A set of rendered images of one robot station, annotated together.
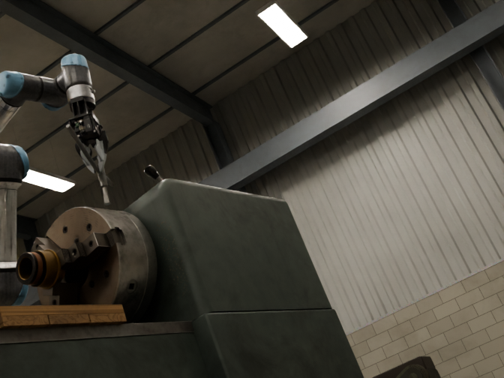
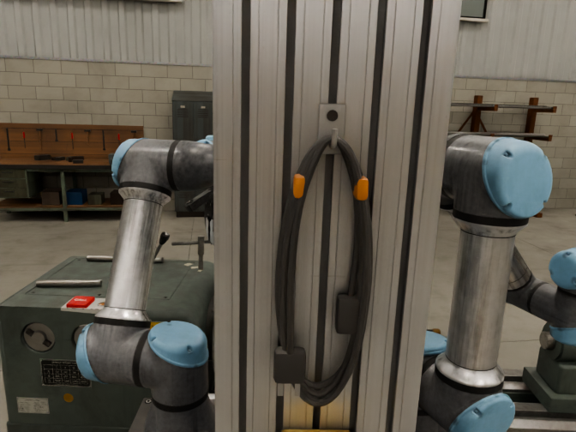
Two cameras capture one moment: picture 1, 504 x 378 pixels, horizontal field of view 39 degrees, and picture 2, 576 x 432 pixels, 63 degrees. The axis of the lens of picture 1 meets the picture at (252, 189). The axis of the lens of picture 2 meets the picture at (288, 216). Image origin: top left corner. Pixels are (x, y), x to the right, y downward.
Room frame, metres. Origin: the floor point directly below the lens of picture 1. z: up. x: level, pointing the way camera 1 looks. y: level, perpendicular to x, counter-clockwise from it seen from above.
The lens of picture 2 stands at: (2.26, 1.82, 1.85)
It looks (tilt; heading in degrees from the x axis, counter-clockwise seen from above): 13 degrees down; 240
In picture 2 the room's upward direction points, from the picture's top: 2 degrees clockwise
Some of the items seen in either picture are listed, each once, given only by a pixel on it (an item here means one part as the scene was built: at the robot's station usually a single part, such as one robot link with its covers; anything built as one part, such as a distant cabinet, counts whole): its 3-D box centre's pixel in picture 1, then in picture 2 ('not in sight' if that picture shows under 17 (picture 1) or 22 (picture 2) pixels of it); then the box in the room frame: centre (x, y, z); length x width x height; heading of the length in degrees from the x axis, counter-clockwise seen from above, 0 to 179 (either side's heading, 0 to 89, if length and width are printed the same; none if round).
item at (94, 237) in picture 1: (89, 250); not in sight; (1.53, 0.41, 1.09); 0.12 x 0.11 x 0.05; 59
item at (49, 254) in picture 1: (42, 268); not in sight; (1.52, 0.53, 1.08); 0.09 x 0.09 x 0.09; 59
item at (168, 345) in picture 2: not in sight; (176, 359); (2.02, 0.96, 1.33); 0.13 x 0.12 x 0.14; 141
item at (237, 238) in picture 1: (195, 283); (125, 332); (2.00, 0.26, 1.06); 0.59 x 0.48 x 0.39; 149
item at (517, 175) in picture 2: not in sight; (477, 295); (1.59, 1.33, 1.54); 0.15 x 0.12 x 0.55; 83
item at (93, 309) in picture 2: not in sight; (89, 311); (2.12, 0.42, 1.23); 0.13 x 0.08 x 0.06; 149
